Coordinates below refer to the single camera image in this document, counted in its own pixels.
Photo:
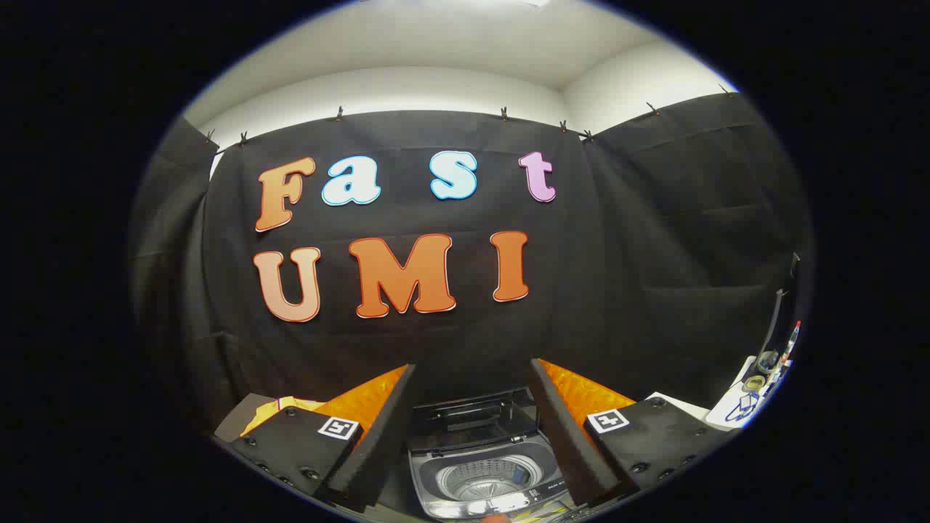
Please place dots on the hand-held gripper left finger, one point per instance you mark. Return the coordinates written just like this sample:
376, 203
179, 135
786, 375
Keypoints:
385, 428

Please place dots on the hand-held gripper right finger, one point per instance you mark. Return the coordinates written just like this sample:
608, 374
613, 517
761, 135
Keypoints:
563, 428

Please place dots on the small grey washing machine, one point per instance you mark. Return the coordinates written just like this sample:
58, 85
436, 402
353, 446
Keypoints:
429, 472

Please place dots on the dark washing machine lid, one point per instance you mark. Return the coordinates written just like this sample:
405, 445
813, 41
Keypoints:
472, 421

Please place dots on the yellow polo shirt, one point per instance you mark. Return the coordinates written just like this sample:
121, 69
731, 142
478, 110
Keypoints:
272, 411

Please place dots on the grey mat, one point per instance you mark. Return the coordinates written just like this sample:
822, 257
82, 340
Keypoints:
236, 421

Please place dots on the black backdrop cloth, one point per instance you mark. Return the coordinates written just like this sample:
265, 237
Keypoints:
617, 254

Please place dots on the tape roll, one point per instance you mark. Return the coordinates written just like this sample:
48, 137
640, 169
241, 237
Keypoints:
767, 362

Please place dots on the red and blue pen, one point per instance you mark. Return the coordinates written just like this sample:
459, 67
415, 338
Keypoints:
792, 341

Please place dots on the row of small cloth clips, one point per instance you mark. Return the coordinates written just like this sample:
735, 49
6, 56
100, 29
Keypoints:
339, 114

